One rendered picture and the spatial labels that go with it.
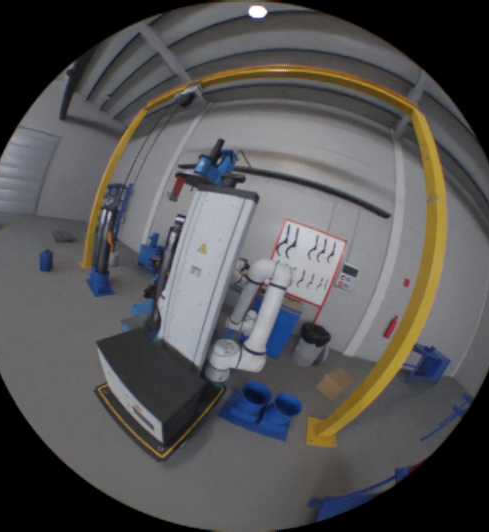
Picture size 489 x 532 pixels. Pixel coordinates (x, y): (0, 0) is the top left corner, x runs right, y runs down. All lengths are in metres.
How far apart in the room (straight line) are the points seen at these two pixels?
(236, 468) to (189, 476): 0.38
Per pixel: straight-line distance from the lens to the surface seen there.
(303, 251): 3.41
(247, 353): 1.02
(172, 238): 1.95
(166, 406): 0.78
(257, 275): 0.90
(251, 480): 1.66
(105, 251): 2.94
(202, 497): 1.57
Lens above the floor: 1.55
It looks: 8 degrees down
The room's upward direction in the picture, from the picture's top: 20 degrees clockwise
